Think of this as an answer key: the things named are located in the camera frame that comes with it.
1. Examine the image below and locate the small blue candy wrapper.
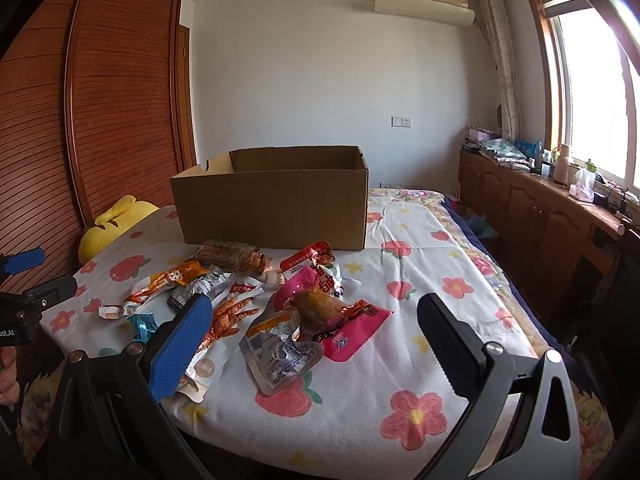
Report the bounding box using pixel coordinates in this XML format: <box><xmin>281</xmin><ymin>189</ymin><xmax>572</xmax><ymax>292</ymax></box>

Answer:
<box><xmin>126</xmin><ymin>312</ymin><xmax>158</xmax><ymax>344</ymax></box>

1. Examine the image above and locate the orange chicken feet snack bag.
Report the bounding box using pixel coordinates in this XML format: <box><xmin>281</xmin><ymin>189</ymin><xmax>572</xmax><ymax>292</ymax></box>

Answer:
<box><xmin>98</xmin><ymin>260</ymin><xmax>208</xmax><ymax>320</ymax></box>

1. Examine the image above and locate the white chicken feet snack bag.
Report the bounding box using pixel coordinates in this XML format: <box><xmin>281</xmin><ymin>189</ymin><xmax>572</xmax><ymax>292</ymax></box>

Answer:
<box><xmin>177</xmin><ymin>278</ymin><xmax>270</xmax><ymax>403</ymax></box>

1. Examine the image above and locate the silver grey snack pouch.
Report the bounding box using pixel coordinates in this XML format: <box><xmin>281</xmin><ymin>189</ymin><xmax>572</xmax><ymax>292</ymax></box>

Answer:
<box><xmin>167</xmin><ymin>266</ymin><xmax>231</xmax><ymax>312</ymax></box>

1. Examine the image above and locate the silver foil snack pouch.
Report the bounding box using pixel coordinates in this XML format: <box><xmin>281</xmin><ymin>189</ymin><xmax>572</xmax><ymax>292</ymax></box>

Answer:
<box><xmin>240</xmin><ymin>308</ymin><xmax>323</xmax><ymax>396</ymax></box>

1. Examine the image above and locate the pink snack bag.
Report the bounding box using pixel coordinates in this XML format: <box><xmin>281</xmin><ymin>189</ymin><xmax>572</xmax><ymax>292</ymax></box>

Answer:
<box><xmin>272</xmin><ymin>271</ymin><xmax>392</xmax><ymax>362</ymax></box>

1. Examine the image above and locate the person's left hand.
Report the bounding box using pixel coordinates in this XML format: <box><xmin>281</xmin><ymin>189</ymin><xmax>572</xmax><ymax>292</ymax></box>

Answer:
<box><xmin>0</xmin><ymin>347</ymin><xmax>21</xmax><ymax>406</ymax></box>

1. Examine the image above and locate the floral white bed sheet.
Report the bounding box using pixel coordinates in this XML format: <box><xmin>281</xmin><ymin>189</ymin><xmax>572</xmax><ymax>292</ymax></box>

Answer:
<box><xmin>38</xmin><ymin>186</ymin><xmax>557</xmax><ymax>470</ymax></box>

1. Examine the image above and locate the yellow plush toy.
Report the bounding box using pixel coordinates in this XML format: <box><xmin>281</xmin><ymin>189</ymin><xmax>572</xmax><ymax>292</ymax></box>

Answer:
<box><xmin>78</xmin><ymin>195</ymin><xmax>158</xmax><ymax>266</ymax></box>

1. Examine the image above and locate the brown grain snack bar pack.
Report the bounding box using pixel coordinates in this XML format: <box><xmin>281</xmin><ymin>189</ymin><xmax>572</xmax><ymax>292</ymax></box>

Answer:
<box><xmin>195</xmin><ymin>240</ymin><xmax>258</xmax><ymax>272</ymax></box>

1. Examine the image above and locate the small white snack pack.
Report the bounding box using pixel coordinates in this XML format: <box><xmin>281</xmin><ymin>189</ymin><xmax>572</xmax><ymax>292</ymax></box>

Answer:
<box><xmin>262</xmin><ymin>269</ymin><xmax>286</xmax><ymax>287</ymax></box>

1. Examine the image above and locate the small orange snack pack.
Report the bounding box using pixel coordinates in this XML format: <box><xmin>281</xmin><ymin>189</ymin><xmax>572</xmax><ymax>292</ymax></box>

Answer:
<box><xmin>242</xmin><ymin>250</ymin><xmax>271</xmax><ymax>276</ymax></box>

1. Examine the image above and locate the brown wooden sideboard cabinet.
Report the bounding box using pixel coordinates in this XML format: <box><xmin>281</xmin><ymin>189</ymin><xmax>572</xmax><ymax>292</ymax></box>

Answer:
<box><xmin>458</xmin><ymin>151</ymin><xmax>623</xmax><ymax>323</ymax></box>

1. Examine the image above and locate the brown wooden wardrobe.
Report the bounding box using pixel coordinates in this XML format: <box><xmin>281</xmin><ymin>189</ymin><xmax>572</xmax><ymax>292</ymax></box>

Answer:
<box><xmin>1</xmin><ymin>0</ymin><xmax>195</xmax><ymax>292</ymax></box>

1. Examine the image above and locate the red white snack pouch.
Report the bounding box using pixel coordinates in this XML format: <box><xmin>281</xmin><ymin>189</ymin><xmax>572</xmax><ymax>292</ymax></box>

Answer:
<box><xmin>279</xmin><ymin>240</ymin><xmax>344</xmax><ymax>298</ymax></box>

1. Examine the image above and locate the brown cardboard box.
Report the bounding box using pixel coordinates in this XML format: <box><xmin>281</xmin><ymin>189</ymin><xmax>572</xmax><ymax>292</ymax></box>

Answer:
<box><xmin>170</xmin><ymin>145</ymin><xmax>369</xmax><ymax>252</ymax></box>

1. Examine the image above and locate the pink thermos bottle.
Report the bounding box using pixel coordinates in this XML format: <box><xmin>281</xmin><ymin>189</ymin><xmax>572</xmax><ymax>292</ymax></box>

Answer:
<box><xmin>553</xmin><ymin>143</ymin><xmax>570</xmax><ymax>186</ymax></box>

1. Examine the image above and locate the patterned window curtain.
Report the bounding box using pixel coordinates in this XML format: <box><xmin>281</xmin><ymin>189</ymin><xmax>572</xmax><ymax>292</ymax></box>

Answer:
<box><xmin>478</xmin><ymin>0</ymin><xmax>521</xmax><ymax>142</ymax></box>

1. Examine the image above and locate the white wall switch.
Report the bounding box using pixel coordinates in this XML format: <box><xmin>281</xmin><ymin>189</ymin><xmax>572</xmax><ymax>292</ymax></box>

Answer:
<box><xmin>392</xmin><ymin>116</ymin><xmax>412</xmax><ymax>128</ymax></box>

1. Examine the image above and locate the white wall air conditioner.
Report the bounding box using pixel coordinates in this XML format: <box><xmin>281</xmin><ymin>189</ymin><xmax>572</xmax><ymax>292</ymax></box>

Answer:
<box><xmin>374</xmin><ymin>0</ymin><xmax>475</xmax><ymax>27</ymax></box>

